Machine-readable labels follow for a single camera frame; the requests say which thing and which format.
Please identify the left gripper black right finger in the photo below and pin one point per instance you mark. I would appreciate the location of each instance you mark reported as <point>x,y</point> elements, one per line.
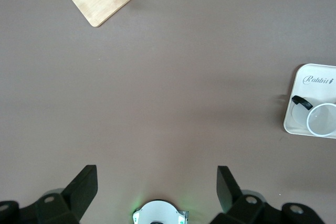
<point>228,190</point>

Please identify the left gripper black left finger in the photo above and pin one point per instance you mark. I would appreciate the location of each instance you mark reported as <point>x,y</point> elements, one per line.
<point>81,190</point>

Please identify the wooden cup rack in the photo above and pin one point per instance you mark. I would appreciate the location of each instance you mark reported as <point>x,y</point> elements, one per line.
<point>105,3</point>

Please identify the brown table cover mat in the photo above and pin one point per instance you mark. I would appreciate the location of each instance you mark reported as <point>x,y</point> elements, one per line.
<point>168,77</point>

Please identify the cream rabbit print tray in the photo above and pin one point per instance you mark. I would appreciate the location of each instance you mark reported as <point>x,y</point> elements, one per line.
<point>315,90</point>

